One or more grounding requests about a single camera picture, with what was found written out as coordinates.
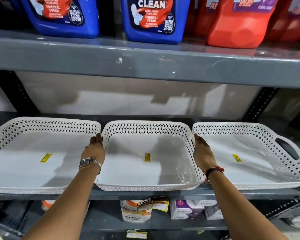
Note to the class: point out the person's left hand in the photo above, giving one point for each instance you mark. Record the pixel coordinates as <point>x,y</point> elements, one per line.
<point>93,151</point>

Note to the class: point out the person's right hand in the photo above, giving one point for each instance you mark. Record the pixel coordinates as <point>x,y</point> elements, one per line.
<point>202,153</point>

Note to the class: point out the person's left fingers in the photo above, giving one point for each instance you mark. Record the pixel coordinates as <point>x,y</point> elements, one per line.
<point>96,138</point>

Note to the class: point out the person's right fingers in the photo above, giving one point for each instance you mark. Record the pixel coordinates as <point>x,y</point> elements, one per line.
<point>197,139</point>

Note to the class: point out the white perforated plastic tray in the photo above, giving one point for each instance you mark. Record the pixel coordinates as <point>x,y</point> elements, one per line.
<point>145,172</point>
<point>255,169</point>
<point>27,162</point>

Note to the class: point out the person's right forearm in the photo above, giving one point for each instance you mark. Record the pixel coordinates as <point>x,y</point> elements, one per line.
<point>237,209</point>

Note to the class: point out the person's left forearm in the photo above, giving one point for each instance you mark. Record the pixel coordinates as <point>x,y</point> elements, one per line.
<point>65,209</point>

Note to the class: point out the silver wristwatch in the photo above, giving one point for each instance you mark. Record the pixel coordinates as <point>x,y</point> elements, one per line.
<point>86,161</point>

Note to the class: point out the white and purple box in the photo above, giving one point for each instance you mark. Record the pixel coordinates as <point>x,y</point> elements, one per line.
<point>183,209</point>

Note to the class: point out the white and grey box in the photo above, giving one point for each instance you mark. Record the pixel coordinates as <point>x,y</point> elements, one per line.
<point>213,212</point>

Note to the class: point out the yellow and black price tag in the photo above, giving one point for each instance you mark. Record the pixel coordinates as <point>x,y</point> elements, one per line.
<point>157,203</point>

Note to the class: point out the white bottle with orange cap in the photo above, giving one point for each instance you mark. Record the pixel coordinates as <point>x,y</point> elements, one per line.
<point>48,204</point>

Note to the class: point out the grey metal shelf rack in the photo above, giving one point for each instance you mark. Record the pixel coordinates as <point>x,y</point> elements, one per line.
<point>150,69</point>

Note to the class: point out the yellow shelf price label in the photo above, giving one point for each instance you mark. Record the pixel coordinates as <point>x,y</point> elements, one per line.
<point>137,234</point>

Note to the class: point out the red cleaner bottle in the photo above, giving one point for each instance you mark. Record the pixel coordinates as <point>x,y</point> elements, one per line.
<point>240,29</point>
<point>198,19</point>
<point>292,27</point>

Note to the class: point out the blue toilet cleaner bottle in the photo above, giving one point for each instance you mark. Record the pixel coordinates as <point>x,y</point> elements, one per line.
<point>152,27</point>
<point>62,24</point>

